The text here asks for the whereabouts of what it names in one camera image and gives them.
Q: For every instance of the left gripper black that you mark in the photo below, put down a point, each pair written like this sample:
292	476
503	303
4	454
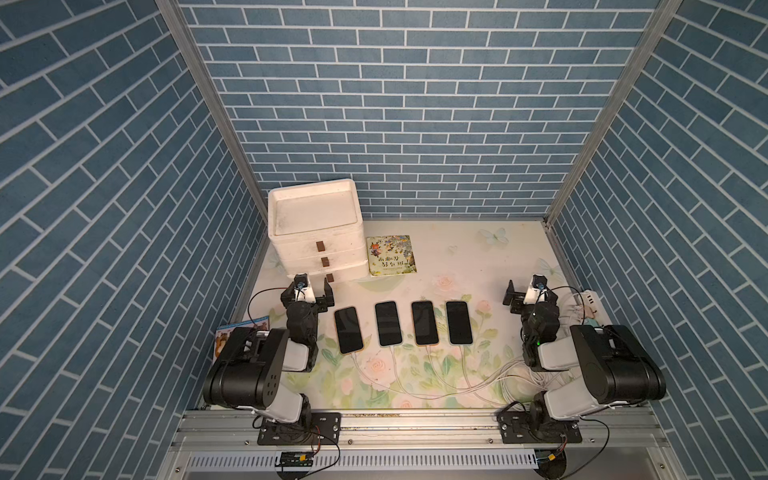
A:
320	303

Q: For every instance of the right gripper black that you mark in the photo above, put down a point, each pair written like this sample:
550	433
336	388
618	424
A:
518	299

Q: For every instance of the phone pink case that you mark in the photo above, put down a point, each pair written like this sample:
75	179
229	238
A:
348	330
425	327

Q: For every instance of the phone green case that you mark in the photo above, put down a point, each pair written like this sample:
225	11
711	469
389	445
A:
388	325
459	323

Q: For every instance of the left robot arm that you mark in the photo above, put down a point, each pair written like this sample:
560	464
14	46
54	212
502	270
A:
247	373

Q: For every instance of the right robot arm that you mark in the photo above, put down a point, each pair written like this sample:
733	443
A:
615	369

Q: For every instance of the white power strip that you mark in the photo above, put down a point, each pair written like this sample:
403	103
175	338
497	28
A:
593	308

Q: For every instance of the white three-drawer cabinet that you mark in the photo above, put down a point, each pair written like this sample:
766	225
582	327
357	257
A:
317	229

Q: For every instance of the green picture book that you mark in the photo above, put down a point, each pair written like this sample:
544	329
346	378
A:
390	255

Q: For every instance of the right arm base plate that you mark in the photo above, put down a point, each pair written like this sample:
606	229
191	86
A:
519	427

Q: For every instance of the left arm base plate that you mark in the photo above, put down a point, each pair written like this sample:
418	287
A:
322	428

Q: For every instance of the aluminium mounting rail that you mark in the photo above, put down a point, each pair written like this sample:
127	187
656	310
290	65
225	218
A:
418	444

